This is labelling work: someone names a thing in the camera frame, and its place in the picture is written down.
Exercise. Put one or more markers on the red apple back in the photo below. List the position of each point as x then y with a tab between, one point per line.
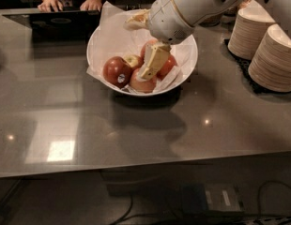
143	50

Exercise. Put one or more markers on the paper plate stack left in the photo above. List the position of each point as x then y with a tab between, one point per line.
250	26

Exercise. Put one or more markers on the paper plate stack right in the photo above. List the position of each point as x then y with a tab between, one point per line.
271	64

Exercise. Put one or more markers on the dark red apple with sticker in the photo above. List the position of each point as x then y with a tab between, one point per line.
117	71

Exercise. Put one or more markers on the dark box under table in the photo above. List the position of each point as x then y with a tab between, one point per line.
211	198

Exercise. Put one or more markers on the black mat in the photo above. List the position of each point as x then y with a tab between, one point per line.
242	66

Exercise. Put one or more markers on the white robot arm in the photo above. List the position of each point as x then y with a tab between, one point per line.
196	11

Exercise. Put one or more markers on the paper plate stack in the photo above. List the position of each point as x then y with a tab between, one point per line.
250	26
271	64

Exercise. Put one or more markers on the yellow-green apple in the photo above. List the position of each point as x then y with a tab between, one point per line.
134	61

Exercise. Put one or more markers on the red apple right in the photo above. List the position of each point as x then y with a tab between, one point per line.
167	67

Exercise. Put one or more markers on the black laptop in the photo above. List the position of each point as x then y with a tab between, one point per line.
68	25

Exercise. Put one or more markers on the person's right hand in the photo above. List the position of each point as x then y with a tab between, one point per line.
50	5

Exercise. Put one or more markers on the white bowl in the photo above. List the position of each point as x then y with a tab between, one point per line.
189	56

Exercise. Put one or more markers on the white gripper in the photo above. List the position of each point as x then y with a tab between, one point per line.
166	18

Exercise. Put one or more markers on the person's left hand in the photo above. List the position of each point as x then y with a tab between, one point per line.
91	5

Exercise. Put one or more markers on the red apple front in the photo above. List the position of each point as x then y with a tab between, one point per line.
145	86

